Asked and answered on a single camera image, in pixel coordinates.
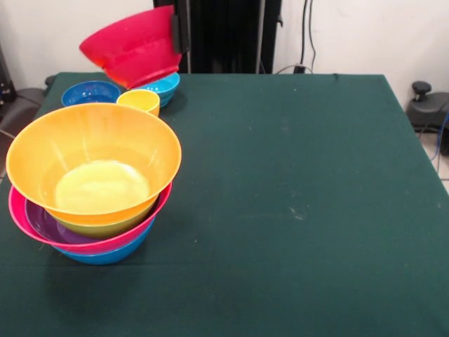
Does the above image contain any yellow cup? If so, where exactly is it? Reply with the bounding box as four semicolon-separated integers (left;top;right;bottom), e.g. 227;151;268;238
116;88;161;118

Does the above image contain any purple bowl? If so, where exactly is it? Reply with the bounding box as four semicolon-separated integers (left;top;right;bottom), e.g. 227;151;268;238
24;198;99;246

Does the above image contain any black wall cable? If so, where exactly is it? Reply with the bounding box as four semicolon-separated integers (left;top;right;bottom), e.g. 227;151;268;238
273;0;319;74

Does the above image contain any large pink bowl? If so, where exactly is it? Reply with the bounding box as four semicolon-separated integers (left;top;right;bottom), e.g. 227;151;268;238
8;182;173;256

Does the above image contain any small light blue bowl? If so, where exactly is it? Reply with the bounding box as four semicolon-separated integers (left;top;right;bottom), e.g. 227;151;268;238
135;72;181;108

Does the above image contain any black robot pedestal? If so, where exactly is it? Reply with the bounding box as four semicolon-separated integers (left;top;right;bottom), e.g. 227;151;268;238
154;0;294;74

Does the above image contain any black knobbed device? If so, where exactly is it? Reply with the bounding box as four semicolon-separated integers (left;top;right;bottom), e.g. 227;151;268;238
406;81;449;157

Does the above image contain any small red bowl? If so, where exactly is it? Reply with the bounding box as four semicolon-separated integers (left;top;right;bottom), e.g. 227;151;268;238
78;4;184;90

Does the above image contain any dark green tablecloth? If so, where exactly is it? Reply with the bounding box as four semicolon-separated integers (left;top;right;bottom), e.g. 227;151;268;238
0;72;449;337

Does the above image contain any large light blue bowl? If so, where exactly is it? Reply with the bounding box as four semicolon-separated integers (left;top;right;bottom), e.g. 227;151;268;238
52;217;156;266

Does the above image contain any green bowl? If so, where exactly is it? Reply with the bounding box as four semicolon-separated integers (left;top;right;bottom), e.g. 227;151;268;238
55;210;155;239

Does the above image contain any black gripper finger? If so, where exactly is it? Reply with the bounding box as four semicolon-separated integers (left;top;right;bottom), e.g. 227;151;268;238
170;13;192;55

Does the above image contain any small dark blue bowl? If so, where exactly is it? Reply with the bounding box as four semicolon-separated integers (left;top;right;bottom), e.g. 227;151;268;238
61;80;122;108

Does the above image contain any black chair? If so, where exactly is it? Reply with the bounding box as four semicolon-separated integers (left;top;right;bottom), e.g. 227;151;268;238
0;44;48;143

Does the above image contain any large orange bowl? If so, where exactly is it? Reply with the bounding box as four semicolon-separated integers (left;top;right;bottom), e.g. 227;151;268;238
5;103;183;226

